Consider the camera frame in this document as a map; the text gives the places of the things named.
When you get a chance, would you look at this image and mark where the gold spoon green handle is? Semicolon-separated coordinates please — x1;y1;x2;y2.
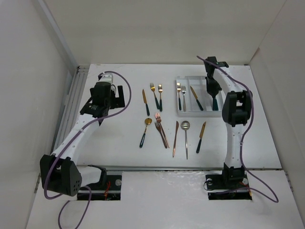
139;118;152;148
212;97;219;111

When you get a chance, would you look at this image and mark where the silver fork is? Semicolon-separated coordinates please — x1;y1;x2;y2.
182;85;186;112

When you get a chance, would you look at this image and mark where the gold fork green handle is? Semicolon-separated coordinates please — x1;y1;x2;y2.
150;83;160;109
158;84;163;112
176;83;182;111

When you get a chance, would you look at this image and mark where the silver slotted spoon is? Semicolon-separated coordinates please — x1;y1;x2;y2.
181;121;190;160

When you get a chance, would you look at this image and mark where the rose gold knife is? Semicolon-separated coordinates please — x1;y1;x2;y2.
172;121;179;158

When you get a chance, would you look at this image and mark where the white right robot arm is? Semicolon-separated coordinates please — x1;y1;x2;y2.
204;56;252;191

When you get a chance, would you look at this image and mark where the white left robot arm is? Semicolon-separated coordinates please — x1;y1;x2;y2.
40;82;125;197

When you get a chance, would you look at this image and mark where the white three-compartment cutlery tray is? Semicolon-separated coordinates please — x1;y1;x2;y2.
176;76;225;117

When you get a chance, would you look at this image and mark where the rose gold fork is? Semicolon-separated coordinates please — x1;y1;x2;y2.
154;122;168;148
155;113;170;148

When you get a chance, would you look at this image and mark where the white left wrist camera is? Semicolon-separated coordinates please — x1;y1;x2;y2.
98;73;113;84

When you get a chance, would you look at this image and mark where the aluminium rail frame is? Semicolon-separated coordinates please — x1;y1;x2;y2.
47;65;89;155

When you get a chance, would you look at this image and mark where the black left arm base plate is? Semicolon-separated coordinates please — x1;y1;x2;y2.
77;166;122;201

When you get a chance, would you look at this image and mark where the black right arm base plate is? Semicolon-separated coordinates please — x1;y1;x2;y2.
204;174;252;200

